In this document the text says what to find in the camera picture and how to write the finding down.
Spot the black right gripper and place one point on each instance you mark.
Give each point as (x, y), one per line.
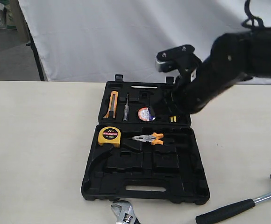
(177, 99)

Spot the electrical tape roll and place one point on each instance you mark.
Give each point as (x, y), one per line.
(145, 114)

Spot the black plastic tool case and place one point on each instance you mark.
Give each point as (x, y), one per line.
(172, 171)

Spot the claw hammer black grip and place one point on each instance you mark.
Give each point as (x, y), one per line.
(231, 210)

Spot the chrome adjustable wrench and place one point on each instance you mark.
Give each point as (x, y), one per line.
(124, 212)

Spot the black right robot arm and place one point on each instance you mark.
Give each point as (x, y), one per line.
(234, 57)

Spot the clear voltage tester screwdriver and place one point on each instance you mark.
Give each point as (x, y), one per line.
(126, 109)

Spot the orange utility knife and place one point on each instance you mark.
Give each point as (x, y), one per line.
(111, 112)

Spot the yellow tape measure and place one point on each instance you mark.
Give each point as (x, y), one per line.
(110, 135)

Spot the white backdrop cloth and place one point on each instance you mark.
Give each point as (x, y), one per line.
(92, 40)

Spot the black backdrop stand pole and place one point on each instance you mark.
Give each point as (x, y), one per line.
(36, 56)

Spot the wooden partition panel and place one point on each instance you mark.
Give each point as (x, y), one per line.
(19, 21)

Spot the green and tan bag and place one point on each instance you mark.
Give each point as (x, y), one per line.
(10, 23)

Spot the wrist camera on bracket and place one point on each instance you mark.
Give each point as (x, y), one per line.
(181, 58)

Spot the orange handled pliers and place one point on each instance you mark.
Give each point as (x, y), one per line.
(153, 139)

